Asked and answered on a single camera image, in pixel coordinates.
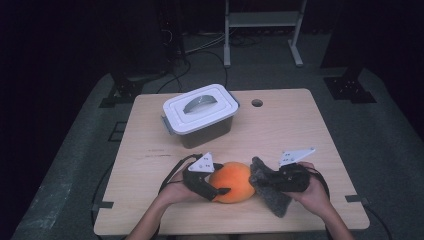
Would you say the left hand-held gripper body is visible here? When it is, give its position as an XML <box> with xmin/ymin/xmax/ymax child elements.
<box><xmin>182</xmin><ymin>152</ymin><xmax>223</xmax><ymax>202</ymax></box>

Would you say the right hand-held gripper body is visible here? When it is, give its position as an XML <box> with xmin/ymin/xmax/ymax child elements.
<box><xmin>266</xmin><ymin>147</ymin><xmax>317</xmax><ymax>193</ymax></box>

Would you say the orange plush toy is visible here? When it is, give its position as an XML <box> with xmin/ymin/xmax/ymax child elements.
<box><xmin>208</xmin><ymin>161</ymin><xmax>256</xmax><ymax>204</ymax></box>

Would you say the grey fluffy cloth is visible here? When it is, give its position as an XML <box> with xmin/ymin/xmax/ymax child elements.
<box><xmin>248</xmin><ymin>156</ymin><xmax>293</xmax><ymax>219</ymax></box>

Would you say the translucent grey storage box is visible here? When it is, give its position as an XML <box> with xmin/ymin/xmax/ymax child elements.
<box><xmin>161</xmin><ymin>94</ymin><xmax>241</xmax><ymax>150</ymax></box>

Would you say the white lid with grey handle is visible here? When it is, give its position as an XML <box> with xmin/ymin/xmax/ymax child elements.
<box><xmin>162</xmin><ymin>83</ymin><xmax>240</xmax><ymax>136</ymax></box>

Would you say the person's left hand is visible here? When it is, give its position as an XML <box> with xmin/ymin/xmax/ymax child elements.
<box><xmin>155</xmin><ymin>170</ymin><xmax>202</xmax><ymax>208</ymax></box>

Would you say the person's right hand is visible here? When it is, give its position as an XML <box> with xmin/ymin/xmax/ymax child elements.
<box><xmin>290</xmin><ymin>161</ymin><xmax>332</xmax><ymax>218</ymax></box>

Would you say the black tape strip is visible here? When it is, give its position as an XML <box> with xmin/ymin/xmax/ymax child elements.
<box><xmin>91</xmin><ymin>200</ymin><xmax>115</xmax><ymax>212</ymax></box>
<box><xmin>344</xmin><ymin>194</ymin><xmax>369</xmax><ymax>205</ymax></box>

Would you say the black stand base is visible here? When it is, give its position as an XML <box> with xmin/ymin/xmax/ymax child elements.
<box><xmin>98</xmin><ymin>71</ymin><xmax>145</xmax><ymax>109</ymax></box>
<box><xmin>323</xmin><ymin>68</ymin><xmax>378</xmax><ymax>104</ymax></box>

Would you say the white metal stand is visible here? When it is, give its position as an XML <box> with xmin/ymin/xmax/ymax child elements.
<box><xmin>223</xmin><ymin>0</ymin><xmax>308</xmax><ymax>69</ymax></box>

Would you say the right hand-held gripper cable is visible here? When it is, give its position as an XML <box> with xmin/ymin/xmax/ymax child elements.
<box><xmin>306</xmin><ymin>166</ymin><xmax>331</xmax><ymax>201</ymax></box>

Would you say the black cable beside table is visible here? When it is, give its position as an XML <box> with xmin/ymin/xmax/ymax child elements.
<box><xmin>363</xmin><ymin>201</ymin><xmax>394</xmax><ymax>240</ymax></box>
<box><xmin>90</xmin><ymin>163</ymin><xmax>114</xmax><ymax>240</ymax></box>

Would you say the black floor cable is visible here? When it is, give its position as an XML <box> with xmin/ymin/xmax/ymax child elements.
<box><xmin>156</xmin><ymin>49</ymin><xmax>229</xmax><ymax>94</ymax></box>

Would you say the bundle of floor cables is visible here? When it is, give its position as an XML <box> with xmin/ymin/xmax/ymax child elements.
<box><xmin>181</xmin><ymin>31</ymin><xmax>264</xmax><ymax>56</ymax></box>

